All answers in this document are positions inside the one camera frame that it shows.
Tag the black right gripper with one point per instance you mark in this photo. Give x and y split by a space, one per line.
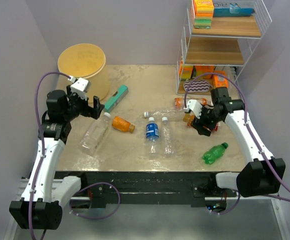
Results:
196 123

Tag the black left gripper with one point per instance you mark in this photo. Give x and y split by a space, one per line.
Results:
87 111

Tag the green plastic bottle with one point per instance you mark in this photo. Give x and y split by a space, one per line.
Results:
215 153

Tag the orange juice bottle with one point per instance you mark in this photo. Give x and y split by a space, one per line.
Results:
122 125
188 119

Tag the red label red cap bottle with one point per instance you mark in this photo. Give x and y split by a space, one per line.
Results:
217 126

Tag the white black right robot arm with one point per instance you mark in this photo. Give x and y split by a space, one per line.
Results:
263 171

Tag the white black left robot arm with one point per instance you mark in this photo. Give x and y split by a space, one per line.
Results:
52 138

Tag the yellow plastic bin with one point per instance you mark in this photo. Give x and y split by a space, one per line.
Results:
87 61

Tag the large clear square bottle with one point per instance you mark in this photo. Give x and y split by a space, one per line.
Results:
95 133

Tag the crushed clear bottle white cap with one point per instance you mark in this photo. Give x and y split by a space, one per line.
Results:
173 114

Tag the teal rectangular box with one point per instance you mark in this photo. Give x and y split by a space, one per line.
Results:
116 98

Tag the orange label clear bottle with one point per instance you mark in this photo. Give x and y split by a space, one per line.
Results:
179 102

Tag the slim clear bottle white cap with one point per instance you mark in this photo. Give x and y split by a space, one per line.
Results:
168 144

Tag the purple wavy pattern pouch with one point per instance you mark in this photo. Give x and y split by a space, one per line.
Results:
198 86

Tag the blue label clear bottle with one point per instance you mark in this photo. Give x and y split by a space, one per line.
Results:
152 136

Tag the orange box right bottom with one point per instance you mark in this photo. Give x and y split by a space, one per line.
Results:
219 81

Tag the orange box bottom shelf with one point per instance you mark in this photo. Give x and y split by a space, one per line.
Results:
202 69

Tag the sponge pack bottom shelf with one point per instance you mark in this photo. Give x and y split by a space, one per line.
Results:
185 71

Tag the blue box on shelf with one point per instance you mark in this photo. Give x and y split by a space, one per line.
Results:
228 9

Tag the stacked colourful sponges top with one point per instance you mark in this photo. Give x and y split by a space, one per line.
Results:
203 13

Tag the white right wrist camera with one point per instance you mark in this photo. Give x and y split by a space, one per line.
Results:
193 106

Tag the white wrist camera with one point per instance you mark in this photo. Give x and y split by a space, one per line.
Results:
193 106
80 86

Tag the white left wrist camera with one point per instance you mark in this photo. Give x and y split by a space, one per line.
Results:
80 86

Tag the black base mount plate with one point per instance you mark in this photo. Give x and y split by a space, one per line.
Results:
147 188

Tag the white wire shelf rack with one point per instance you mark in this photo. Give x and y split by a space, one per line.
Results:
227 45

